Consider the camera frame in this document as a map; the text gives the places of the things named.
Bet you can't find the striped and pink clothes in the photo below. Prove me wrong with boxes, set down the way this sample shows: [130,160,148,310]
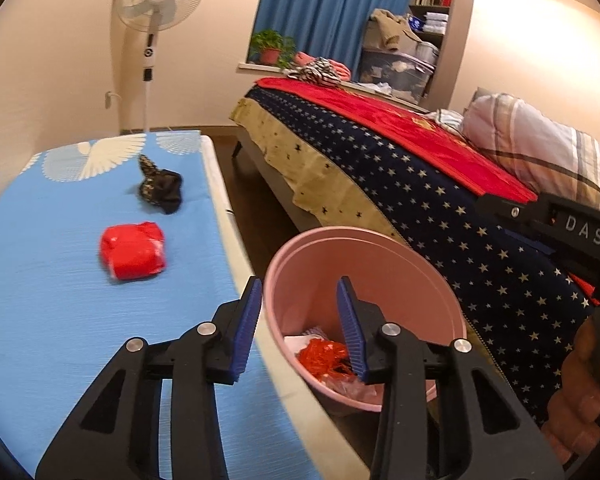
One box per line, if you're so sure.
[295,51,352,81]

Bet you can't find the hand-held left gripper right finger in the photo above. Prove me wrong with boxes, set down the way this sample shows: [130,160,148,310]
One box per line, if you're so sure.
[336,276,566,480]

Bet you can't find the potted green plant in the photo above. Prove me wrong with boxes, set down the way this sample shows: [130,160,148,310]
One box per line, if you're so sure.
[249,29,297,68]

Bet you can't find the light striped cloth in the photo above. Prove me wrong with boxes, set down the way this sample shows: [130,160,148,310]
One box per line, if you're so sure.
[427,108,466,133]

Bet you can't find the red blanket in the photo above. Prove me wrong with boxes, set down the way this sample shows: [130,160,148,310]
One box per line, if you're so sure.
[257,76,538,206]

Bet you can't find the bed with starry blanket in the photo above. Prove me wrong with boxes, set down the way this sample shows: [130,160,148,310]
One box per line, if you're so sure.
[230,77,598,421]

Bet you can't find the blue printed table cover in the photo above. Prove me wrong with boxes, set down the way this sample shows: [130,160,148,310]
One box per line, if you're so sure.
[0,131,306,480]

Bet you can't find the pink plastic bin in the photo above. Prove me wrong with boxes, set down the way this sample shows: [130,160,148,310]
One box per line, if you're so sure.
[264,226,468,413]

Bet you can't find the red plastic bag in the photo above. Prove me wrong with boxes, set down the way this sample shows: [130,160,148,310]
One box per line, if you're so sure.
[100,221,167,281]

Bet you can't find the red mesh net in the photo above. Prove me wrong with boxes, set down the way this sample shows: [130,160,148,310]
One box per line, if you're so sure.
[296,338,353,378]

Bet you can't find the metal pot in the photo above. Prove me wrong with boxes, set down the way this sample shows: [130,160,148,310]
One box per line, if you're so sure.
[414,40,440,66]

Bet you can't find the blue curtain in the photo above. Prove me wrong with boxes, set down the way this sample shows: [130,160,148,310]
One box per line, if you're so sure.
[251,0,413,81]

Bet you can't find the grey wall shelf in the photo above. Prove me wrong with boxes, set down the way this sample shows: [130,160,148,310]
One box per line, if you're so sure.
[407,0,474,111]

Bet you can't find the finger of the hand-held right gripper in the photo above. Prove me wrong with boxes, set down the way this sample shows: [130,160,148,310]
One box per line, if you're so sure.
[500,229,600,308]
[476,193,549,234]

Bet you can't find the clear plastic storage box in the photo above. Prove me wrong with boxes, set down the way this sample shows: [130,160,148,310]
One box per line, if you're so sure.
[357,46,438,103]

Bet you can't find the white printed paper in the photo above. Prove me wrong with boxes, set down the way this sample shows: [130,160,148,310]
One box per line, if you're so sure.
[284,327,331,356]

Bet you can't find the beige jacket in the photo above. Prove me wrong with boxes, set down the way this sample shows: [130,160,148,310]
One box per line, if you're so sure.
[369,8,421,52]

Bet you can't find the clear plastic wrapper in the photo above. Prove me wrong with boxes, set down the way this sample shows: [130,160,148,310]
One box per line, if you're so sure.
[325,377,382,402]

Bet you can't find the person's right hand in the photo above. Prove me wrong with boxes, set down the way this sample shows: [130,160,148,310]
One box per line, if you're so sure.
[540,317,600,467]

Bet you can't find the plaid pillow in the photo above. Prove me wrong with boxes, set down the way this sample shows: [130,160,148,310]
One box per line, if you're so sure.
[462,92,600,217]

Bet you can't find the dark patterned cloth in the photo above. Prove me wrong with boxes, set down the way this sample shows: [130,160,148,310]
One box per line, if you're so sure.
[137,154,183,215]

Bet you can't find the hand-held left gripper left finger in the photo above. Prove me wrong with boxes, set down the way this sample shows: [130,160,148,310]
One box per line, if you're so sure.
[35,276,263,480]

